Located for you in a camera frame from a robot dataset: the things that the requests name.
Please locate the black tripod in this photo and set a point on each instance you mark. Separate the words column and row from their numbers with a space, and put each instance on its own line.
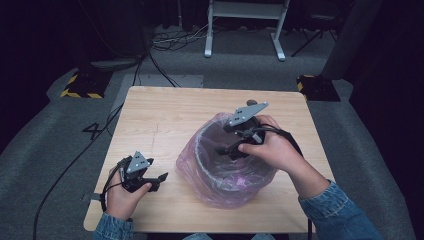
column 313, row 36

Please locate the person's left hand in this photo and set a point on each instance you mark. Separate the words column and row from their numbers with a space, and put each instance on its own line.
column 121, row 203

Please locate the person's light blue trousers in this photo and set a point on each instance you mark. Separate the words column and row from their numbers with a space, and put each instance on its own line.
column 200, row 237

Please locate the black yellow striped stand base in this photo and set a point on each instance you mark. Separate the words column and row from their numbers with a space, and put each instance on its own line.
column 85, row 86
column 318, row 88

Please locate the person's right hand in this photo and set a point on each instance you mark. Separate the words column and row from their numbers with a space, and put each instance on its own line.
column 276, row 150

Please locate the pink plastic bag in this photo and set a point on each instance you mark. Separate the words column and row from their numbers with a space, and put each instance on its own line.
column 213, row 186

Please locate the grey upright column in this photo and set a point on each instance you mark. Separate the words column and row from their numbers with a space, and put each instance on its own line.
column 350, row 40

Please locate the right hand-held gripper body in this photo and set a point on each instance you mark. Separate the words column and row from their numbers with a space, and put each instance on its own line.
column 246, row 115

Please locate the green plastic bin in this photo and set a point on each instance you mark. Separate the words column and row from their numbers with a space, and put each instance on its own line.
column 206, row 156

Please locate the white metal stand frame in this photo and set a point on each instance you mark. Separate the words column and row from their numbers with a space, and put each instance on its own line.
column 246, row 10

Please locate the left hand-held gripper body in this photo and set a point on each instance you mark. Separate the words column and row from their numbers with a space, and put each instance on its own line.
column 137, row 165

